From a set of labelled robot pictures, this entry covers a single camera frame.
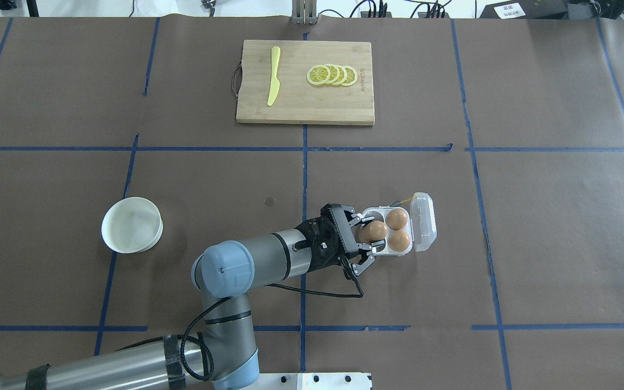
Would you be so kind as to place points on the aluminium frame post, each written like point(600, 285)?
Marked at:
point(304, 12)

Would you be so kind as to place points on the brown egg rear left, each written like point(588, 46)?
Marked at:
point(399, 241)

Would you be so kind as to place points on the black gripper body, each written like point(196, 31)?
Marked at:
point(317, 256)

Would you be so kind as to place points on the brown egg front left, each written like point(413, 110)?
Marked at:
point(397, 219)

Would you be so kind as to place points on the white round bowl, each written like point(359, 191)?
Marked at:
point(131, 226)

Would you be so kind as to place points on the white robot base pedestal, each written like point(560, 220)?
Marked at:
point(328, 380)

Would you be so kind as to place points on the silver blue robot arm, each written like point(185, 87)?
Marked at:
point(216, 346)

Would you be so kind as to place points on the lemon slice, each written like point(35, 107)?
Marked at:
point(318, 75)
point(341, 75)
point(351, 76)
point(332, 73)

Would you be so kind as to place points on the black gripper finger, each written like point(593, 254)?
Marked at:
point(364, 261)
point(355, 218)

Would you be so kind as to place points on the bamboo cutting board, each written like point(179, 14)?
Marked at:
point(299, 103)

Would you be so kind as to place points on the yellow plastic knife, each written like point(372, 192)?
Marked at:
point(274, 87)

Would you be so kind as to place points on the clear plastic egg box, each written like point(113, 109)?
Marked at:
point(421, 226)

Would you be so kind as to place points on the brown egg from bowl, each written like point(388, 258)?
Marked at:
point(375, 231)

